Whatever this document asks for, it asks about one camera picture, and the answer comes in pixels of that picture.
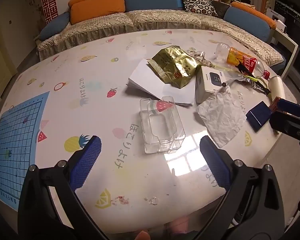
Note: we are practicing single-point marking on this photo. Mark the clear crumpled wrapper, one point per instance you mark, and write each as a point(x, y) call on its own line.
point(200, 58)

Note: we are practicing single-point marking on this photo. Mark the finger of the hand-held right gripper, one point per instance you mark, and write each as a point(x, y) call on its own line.
point(292, 106)
point(287, 125)

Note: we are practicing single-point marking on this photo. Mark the gold snack bag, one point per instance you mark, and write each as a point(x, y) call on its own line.
point(172, 65)

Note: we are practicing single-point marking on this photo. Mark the blue grid game mat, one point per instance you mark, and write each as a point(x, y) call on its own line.
point(17, 142)

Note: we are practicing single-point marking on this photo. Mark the dark blue box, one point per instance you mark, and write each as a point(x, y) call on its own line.
point(260, 116)

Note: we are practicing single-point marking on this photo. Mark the yellow highlighter pen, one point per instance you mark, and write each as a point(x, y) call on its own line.
point(255, 78)

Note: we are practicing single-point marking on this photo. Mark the quilted beige sofa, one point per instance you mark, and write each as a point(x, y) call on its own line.
point(102, 27)

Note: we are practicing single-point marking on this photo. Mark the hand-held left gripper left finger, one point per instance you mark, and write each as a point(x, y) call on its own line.
point(88, 160)

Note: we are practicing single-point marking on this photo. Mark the plastic bottle orange label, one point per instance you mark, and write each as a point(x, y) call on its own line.
point(240, 57)

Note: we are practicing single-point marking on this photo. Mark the blue bolster cushion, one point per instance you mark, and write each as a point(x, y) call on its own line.
point(53, 26)

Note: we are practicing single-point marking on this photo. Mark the crumpled white paper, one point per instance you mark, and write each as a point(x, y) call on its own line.
point(220, 117)

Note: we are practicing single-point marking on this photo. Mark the blue sofa cushion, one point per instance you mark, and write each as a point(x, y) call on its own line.
point(152, 2)
point(247, 25)

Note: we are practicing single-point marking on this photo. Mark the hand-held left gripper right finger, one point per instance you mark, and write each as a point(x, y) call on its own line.
point(215, 165)

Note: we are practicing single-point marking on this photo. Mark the white paper sheets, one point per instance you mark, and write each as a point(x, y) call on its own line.
point(145, 80)

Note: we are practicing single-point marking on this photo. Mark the silver foil wrapper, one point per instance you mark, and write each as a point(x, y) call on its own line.
point(252, 85)

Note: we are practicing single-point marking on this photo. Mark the white cylinder cup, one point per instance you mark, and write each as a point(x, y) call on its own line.
point(277, 87)

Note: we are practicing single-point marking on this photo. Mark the white side table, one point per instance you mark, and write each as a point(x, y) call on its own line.
point(287, 45)

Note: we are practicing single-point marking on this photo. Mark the clear plastic tray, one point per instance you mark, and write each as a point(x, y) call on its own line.
point(162, 127)

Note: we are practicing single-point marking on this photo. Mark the white product box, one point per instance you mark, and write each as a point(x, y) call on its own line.
point(210, 82)

